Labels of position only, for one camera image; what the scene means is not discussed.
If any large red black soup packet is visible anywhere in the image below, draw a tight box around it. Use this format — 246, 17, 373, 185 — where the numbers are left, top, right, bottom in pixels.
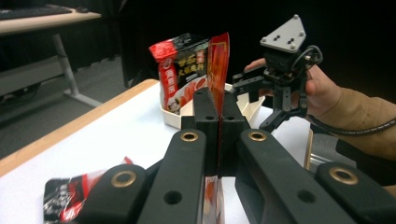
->
148, 32, 217, 115

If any white plastic lunch box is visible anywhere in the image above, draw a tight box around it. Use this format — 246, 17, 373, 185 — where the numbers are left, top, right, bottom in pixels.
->
159, 82, 266, 131

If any desk with grey metal frame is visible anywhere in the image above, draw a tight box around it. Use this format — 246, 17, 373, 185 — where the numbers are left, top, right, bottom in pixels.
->
0, 4, 104, 108

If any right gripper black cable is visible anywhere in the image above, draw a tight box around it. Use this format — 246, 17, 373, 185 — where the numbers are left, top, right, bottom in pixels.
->
292, 45, 396, 136

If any small black red clear packet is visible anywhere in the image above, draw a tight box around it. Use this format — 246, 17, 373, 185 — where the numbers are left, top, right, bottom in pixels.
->
43, 156, 134, 224

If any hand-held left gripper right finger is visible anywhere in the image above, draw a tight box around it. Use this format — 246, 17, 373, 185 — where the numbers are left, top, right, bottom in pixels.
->
221, 90, 252, 177

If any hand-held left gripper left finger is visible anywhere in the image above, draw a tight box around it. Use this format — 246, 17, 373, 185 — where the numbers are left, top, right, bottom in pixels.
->
181, 87, 220, 175

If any white table mat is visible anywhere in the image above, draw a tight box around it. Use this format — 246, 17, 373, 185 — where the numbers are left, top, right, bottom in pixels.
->
0, 82, 312, 224

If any orange-red clear sauce packet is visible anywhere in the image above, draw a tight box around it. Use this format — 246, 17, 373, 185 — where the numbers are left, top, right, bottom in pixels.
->
201, 32, 232, 224

